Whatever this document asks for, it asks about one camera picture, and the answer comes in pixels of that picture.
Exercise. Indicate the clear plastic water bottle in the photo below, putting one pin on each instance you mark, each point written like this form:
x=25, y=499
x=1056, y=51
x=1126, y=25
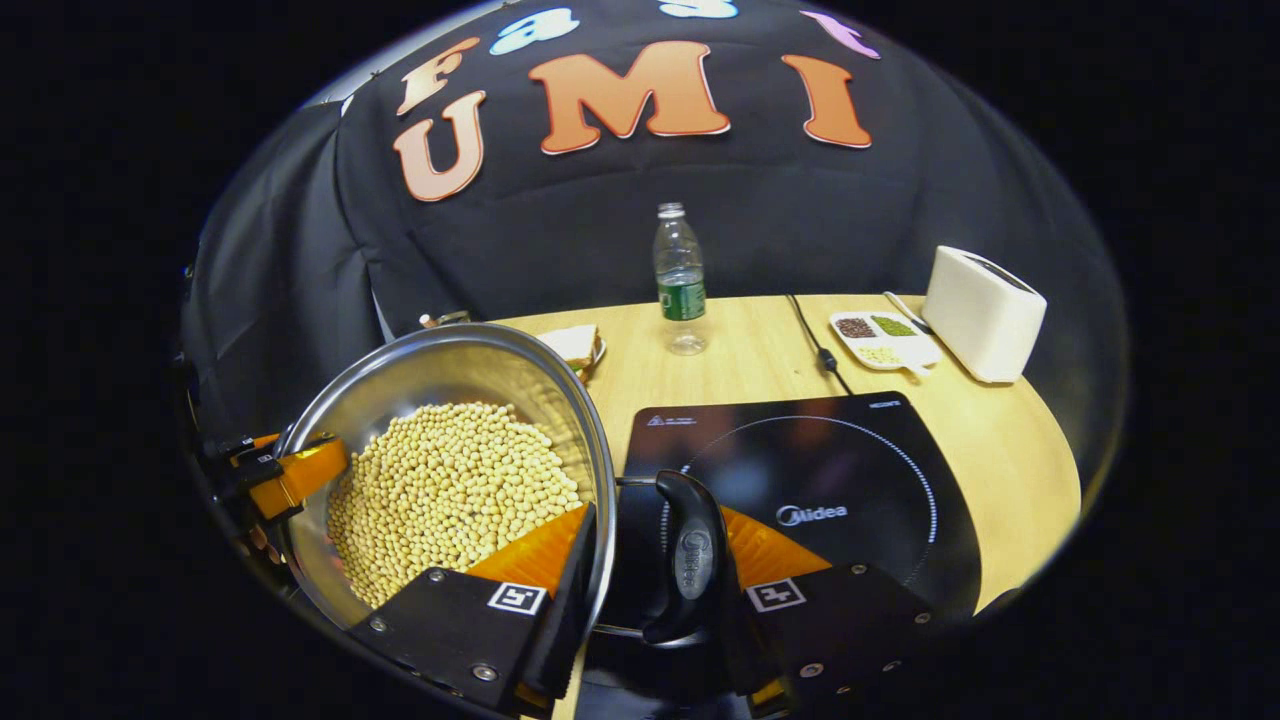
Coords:
x=680, y=300

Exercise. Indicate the black backdrop cloth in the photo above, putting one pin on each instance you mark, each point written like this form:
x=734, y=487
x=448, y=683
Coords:
x=800, y=220

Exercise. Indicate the white box appliance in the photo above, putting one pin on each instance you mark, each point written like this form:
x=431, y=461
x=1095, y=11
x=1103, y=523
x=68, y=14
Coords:
x=980, y=320

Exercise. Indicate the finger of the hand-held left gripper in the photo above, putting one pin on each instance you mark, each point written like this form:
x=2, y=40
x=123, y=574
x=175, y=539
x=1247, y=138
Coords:
x=300, y=480

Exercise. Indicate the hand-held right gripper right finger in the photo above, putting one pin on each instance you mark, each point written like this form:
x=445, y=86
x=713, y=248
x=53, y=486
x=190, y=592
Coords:
x=850, y=630

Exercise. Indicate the black induction cooktop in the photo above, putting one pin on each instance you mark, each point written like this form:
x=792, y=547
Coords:
x=850, y=470

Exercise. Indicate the sandwich with lettuce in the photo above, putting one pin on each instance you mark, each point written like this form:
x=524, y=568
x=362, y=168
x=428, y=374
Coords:
x=575, y=343

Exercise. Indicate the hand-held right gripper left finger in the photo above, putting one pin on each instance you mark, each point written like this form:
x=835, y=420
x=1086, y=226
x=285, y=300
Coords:
x=565, y=620

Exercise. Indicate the heap of yellow soybeans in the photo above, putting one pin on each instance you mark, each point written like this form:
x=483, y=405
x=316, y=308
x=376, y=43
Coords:
x=450, y=490

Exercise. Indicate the white divided dish with beans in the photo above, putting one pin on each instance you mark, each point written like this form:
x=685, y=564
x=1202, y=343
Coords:
x=920, y=350

